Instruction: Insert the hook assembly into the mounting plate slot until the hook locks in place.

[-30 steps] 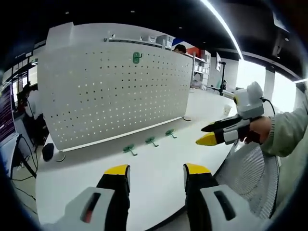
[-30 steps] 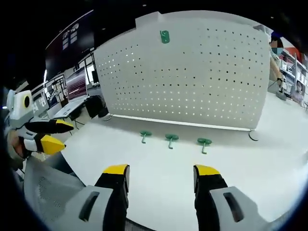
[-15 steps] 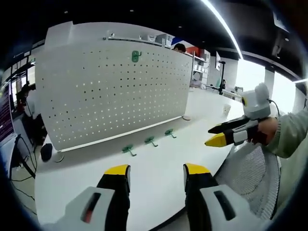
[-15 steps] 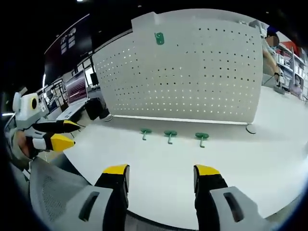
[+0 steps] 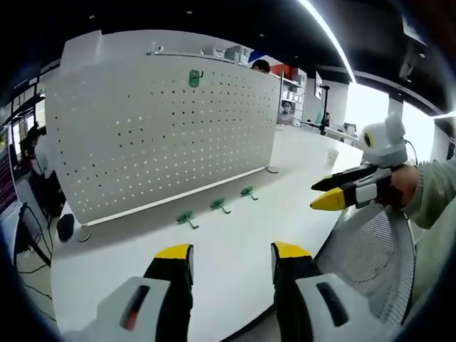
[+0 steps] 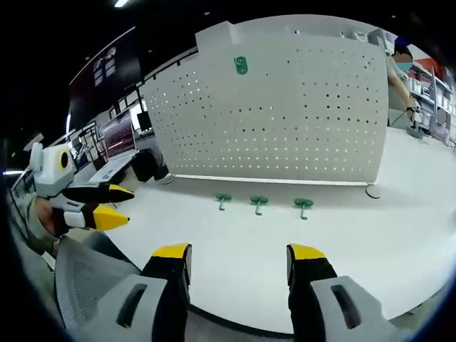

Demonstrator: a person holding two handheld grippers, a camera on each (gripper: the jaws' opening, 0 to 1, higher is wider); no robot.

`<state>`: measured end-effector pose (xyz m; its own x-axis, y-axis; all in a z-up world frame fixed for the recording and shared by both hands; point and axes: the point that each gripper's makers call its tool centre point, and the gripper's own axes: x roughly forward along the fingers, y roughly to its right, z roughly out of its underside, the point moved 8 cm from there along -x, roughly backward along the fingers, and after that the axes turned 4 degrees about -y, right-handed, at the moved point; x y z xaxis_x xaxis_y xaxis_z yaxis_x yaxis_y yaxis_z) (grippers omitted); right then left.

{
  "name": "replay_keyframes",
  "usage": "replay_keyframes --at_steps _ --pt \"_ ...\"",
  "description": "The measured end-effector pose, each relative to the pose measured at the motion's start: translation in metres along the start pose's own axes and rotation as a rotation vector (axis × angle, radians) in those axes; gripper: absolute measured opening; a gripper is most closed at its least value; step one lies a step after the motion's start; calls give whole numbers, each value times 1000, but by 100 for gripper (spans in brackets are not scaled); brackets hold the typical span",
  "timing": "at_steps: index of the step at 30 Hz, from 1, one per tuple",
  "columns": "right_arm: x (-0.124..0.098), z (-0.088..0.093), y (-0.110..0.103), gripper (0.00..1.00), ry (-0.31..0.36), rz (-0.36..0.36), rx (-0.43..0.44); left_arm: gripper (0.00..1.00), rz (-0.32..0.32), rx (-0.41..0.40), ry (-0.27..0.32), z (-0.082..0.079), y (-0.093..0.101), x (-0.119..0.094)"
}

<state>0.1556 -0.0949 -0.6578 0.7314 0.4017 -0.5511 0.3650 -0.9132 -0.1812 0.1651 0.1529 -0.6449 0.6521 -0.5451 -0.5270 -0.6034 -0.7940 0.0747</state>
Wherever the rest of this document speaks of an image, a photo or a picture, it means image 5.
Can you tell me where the person's right hand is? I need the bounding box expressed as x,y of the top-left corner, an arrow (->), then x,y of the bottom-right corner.
373,164 -> 421,212

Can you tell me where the purple standing banner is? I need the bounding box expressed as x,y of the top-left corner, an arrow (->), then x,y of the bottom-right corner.
0,147 -> 23,215

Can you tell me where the white perforated mounting plate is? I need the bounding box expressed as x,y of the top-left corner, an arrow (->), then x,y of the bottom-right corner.
44,53 -> 282,244

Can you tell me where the grey metal storage shelf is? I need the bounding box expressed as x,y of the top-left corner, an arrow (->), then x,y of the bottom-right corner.
145,51 -> 237,66
279,69 -> 308,119

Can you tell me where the black tripod stand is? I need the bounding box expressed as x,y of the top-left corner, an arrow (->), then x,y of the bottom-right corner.
318,83 -> 331,137

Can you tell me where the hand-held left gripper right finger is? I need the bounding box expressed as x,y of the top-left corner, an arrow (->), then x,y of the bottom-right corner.
269,241 -> 403,342

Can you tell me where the black round object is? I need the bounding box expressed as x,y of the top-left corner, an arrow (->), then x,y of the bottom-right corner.
56,214 -> 76,244

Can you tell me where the curved ceiling light strip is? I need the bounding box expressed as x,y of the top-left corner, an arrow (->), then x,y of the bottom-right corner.
298,0 -> 358,83

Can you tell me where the black floor cable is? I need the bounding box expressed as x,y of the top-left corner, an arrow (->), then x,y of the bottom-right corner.
16,202 -> 55,272

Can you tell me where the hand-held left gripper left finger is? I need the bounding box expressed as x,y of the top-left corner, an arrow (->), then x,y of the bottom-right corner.
62,243 -> 195,342

